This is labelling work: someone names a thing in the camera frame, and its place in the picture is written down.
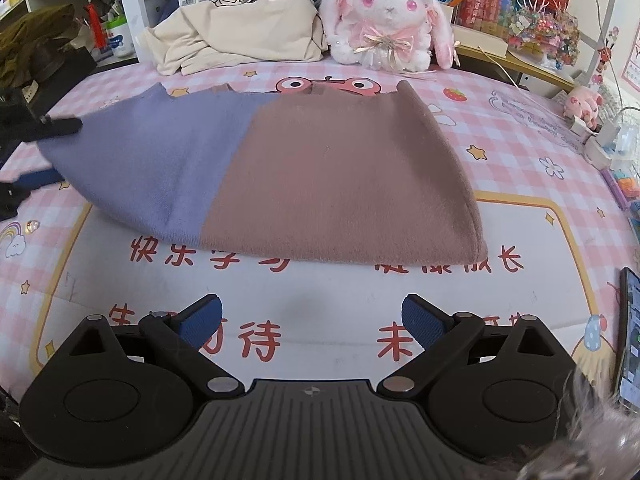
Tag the pink pig plush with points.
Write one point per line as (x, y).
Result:
(582, 102)

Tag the black bag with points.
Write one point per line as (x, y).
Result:
(75, 67)

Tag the black smartphone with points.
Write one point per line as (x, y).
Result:
(631, 340)

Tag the pink checked cartoon desk mat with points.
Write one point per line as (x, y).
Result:
(325, 310)

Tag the olive green garment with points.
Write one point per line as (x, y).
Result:
(35, 35)

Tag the pink white bunny plush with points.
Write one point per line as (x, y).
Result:
(390, 25)

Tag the purple pencil case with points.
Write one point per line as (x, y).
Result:
(620, 187)

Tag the furry grey sleeve cuff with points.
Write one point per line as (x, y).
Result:
(595, 440)

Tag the wooden bookshelf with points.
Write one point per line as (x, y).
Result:
(535, 71)

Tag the cream canvas tote bag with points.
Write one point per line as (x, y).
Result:
(240, 30)

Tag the purple and brown sweater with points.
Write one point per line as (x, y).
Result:
(300, 175)

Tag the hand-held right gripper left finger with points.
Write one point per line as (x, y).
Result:
(202, 321)

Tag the colourful bead ornament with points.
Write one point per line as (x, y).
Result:
(545, 30)

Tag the red tassel ornament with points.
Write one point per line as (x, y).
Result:
(94, 25)

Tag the thick white book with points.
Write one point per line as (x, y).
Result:
(480, 40)

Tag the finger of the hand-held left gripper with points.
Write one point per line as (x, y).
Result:
(60, 127)
(40, 179)

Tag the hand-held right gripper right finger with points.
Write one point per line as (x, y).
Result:
(424, 321)

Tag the white pen cup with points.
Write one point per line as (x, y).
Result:
(120, 40)

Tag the white power strip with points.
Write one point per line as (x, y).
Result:
(600, 152)

